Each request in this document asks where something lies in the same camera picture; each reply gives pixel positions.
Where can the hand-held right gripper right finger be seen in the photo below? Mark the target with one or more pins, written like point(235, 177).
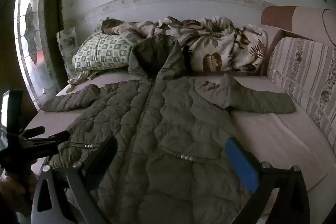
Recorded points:
point(242, 166)

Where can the small leaf print pillow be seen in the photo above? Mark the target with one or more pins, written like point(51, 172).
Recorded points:
point(67, 48)

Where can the green checked pillow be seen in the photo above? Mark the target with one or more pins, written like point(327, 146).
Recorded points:
point(102, 50)

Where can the beige crumpled cloth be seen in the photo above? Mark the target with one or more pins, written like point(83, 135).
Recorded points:
point(78, 78)

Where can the leaf print blanket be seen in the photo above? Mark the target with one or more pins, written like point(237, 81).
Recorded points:
point(223, 43)

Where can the stained glass window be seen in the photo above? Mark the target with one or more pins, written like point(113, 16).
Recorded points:
point(31, 37)

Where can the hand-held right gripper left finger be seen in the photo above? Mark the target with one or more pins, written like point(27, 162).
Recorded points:
point(101, 161)

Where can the brown cloth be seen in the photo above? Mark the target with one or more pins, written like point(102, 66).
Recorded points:
point(111, 26)

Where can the person's left hand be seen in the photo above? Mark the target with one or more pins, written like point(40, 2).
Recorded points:
point(15, 190)

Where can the green quilted hooded jacket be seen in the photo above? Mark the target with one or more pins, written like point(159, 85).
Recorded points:
point(162, 134)

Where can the striped floral cushion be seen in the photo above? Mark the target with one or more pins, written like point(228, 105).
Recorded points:
point(302, 77)

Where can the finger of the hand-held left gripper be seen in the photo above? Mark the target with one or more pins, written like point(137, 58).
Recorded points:
point(56, 137)
point(32, 131)

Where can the brown and pink headboard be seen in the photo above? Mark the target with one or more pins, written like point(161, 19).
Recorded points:
point(302, 20)

